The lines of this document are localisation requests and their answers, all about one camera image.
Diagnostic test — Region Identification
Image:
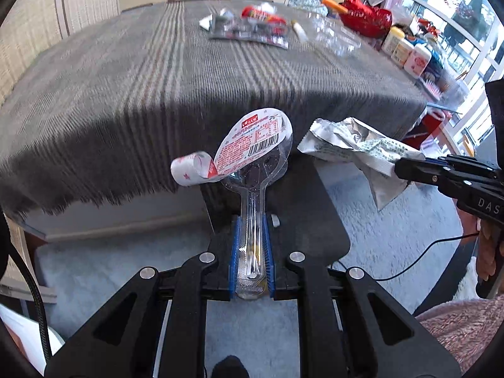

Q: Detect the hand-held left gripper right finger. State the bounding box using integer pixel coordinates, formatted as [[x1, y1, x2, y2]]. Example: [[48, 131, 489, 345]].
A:
[[263, 213, 462, 378]]

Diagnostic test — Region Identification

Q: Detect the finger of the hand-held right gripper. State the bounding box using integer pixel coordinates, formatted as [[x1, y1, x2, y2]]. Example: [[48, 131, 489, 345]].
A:
[[394, 154, 504, 199]]

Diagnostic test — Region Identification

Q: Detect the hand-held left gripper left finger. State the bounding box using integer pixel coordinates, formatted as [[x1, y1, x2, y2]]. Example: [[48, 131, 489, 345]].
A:
[[44, 215, 242, 378]]

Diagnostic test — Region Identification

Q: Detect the silver white foil pouch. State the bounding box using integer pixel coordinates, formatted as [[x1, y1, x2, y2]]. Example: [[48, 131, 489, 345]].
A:
[[297, 117, 427, 212]]

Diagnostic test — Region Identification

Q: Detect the clear spoon blister pack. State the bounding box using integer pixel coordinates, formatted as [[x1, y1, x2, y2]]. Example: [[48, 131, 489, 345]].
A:
[[170, 107, 294, 301]]

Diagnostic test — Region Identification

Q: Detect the person's right hand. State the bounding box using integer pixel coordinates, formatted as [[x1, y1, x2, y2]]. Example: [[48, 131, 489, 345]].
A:
[[476, 218, 504, 285]]

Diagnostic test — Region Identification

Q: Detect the pink hairbrush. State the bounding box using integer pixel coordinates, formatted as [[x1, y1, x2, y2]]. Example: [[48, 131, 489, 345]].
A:
[[422, 78, 444, 96]]

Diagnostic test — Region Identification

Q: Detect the white bottle pink label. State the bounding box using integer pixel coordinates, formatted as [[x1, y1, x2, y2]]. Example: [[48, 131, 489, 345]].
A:
[[405, 44, 431, 78]]

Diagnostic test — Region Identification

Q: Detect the person's foot black sock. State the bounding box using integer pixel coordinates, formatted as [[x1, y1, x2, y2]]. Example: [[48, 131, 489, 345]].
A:
[[212, 355, 250, 378]]

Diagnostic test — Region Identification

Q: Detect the small white bottle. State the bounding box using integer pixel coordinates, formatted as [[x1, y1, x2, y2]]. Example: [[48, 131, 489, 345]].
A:
[[392, 38, 414, 66]]

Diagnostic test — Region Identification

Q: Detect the cream bottle yellow cap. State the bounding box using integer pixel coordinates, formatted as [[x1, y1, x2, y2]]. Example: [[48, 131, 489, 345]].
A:
[[381, 27, 406, 57]]

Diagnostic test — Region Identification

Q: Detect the pink fleece clothing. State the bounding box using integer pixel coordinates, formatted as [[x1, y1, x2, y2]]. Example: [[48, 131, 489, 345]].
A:
[[416, 298, 504, 378]]

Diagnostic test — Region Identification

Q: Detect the clear plastic packaging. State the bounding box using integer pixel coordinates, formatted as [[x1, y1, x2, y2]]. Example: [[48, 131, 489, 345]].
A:
[[311, 12, 364, 58]]

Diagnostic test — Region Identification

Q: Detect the red openwork basket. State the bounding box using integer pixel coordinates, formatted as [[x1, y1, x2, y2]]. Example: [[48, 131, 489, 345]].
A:
[[339, 0, 393, 39]]

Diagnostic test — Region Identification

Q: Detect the small white tube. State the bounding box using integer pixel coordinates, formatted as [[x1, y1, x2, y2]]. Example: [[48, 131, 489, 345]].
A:
[[291, 21, 310, 43]]

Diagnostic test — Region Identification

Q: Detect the plaid tablecloth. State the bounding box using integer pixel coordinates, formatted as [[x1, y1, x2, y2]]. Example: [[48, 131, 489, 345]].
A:
[[0, 0, 428, 218]]

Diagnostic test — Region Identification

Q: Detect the floral wrapping paper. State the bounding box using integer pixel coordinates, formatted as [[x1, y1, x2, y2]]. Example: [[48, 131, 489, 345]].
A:
[[289, 0, 330, 17]]

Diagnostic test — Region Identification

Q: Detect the silver blister packaging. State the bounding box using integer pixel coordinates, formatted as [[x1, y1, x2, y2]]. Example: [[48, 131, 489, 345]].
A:
[[209, 12, 290, 50]]

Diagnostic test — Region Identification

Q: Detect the red snack packet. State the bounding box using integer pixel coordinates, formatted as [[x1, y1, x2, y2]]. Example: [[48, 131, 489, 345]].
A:
[[241, 5, 288, 25]]

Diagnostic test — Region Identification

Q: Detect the woven folding screen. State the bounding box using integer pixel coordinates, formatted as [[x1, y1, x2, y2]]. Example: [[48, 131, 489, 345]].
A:
[[0, 0, 121, 105]]

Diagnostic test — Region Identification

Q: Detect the thin black cable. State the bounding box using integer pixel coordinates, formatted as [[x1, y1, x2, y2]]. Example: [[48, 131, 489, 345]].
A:
[[327, 233, 480, 283]]

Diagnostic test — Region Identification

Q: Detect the thick black cable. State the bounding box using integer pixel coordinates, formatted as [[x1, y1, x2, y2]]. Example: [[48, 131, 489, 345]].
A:
[[0, 220, 54, 364]]

